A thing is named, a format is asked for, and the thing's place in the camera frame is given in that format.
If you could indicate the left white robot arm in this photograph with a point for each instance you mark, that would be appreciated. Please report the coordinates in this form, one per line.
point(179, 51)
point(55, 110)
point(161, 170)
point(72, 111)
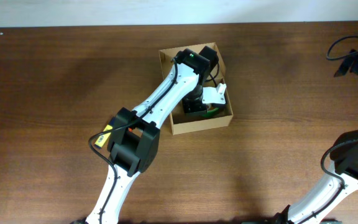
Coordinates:
point(130, 146)

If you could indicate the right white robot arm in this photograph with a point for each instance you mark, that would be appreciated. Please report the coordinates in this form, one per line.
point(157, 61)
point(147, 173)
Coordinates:
point(340, 166)

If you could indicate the brown cardboard box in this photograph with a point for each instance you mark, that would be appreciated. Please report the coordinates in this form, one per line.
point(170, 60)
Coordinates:
point(181, 123)

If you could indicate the yellow highlighter marker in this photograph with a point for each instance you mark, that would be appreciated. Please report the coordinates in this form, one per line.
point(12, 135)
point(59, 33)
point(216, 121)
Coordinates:
point(102, 139)

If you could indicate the green tape roll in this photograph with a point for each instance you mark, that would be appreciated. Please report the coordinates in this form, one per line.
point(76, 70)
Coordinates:
point(213, 110)

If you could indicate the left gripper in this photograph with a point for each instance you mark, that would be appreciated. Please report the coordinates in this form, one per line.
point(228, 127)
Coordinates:
point(192, 107)

